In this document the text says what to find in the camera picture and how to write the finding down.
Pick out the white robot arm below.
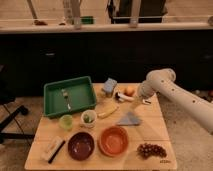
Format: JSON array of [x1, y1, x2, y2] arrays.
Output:
[[136, 68, 213, 135]]

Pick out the orange red bowl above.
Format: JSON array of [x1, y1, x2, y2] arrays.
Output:
[[97, 126, 129, 157]]

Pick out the dark purple bowl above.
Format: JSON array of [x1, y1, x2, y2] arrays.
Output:
[[68, 132, 95, 161]]

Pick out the orange fruit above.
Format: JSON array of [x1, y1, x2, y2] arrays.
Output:
[[124, 86, 135, 97]]

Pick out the blue grey folded cloth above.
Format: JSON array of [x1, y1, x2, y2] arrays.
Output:
[[117, 112, 141, 126]]

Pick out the blue sponge block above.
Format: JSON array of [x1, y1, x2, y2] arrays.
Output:
[[102, 78, 117, 97]]

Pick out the bunch of dark grapes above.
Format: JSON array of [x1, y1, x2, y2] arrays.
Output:
[[137, 143, 167, 159]]

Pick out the white cup with green item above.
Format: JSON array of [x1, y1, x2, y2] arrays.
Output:
[[81, 110, 97, 128]]

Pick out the light green cup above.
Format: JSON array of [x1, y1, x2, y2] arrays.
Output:
[[59, 115, 72, 130]]

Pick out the green plastic tray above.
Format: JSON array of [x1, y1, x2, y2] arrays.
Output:
[[44, 76, 97, 118]]

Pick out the black office chair base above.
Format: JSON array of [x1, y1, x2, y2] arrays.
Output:
[[0, 66, 36, 144]]

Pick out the white scrub brush black handle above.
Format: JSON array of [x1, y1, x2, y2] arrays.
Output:
[[41, 136, 65, 163]]

